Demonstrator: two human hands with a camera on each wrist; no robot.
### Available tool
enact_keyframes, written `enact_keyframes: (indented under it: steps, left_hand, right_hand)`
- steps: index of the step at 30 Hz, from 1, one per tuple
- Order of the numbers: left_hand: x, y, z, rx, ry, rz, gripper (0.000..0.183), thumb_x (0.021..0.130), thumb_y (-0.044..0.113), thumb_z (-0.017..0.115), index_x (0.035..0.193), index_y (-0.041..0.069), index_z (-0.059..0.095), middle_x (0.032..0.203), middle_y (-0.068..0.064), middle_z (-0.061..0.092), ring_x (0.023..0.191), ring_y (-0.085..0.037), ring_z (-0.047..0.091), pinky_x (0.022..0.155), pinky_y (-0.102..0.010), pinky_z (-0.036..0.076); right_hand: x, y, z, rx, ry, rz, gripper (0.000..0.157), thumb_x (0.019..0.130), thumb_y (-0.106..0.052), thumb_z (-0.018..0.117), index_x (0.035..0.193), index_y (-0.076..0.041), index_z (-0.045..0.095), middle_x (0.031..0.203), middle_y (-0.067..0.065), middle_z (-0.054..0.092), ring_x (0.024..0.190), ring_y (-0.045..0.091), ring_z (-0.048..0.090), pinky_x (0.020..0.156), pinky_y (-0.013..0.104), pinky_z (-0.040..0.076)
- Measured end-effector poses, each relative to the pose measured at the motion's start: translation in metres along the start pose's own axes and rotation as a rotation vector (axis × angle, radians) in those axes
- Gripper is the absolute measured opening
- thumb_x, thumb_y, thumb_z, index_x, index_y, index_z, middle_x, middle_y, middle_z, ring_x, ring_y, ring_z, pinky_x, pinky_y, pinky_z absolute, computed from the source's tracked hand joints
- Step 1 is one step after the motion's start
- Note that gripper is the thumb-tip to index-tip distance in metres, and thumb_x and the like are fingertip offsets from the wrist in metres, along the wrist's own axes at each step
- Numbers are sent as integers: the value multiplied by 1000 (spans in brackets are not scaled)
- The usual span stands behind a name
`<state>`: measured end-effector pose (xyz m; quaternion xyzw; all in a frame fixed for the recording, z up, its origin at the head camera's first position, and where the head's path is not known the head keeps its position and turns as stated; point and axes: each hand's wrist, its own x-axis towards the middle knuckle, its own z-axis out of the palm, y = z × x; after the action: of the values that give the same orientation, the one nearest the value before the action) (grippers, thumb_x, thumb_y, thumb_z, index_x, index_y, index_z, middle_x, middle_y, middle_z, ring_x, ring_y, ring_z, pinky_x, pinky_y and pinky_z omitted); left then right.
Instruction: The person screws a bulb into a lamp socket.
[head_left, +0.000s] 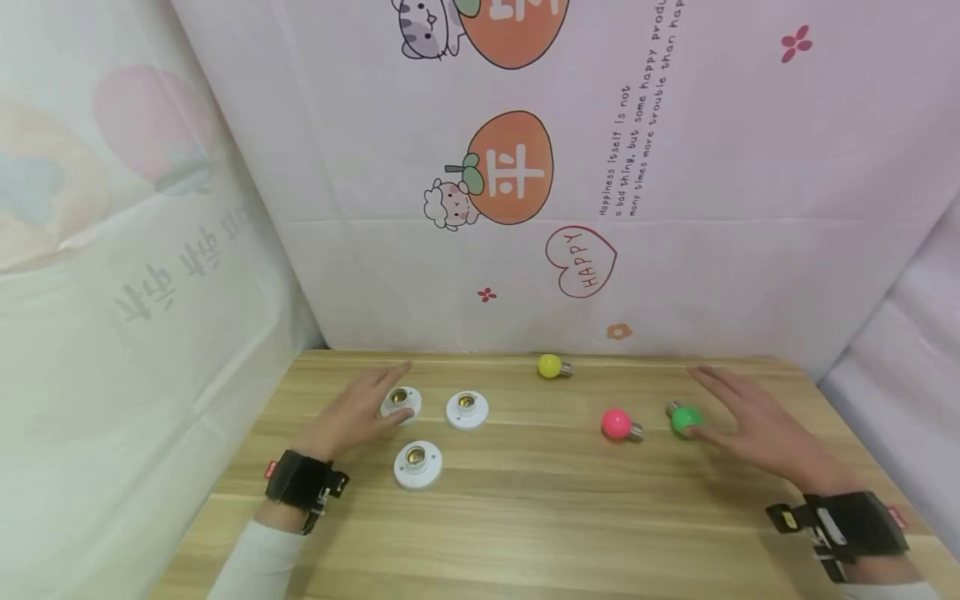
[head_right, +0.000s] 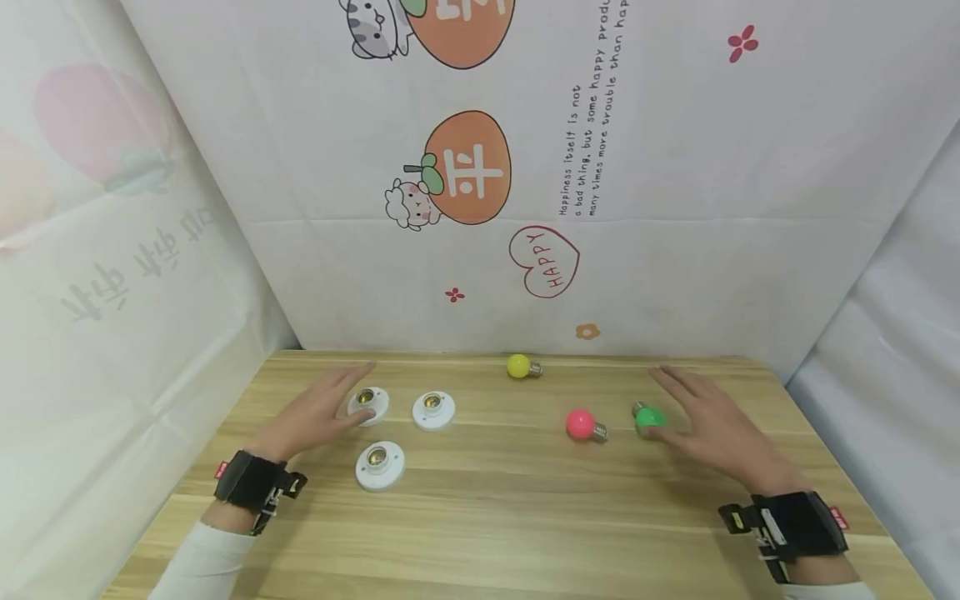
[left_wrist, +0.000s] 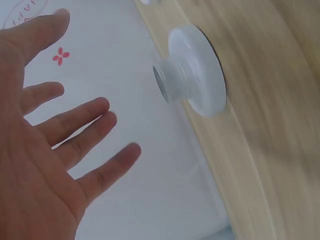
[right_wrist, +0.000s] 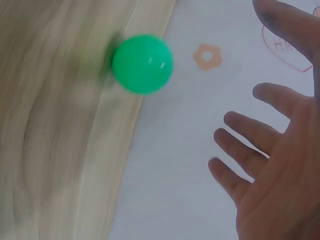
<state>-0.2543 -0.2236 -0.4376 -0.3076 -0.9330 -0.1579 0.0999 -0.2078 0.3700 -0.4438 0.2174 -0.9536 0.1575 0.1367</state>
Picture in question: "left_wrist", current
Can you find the person's left hand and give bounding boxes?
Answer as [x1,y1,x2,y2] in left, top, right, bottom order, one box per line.
[0,8,142,240]

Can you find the white ceramic bowl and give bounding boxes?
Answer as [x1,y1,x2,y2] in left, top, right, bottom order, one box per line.
[152,24,227,118]

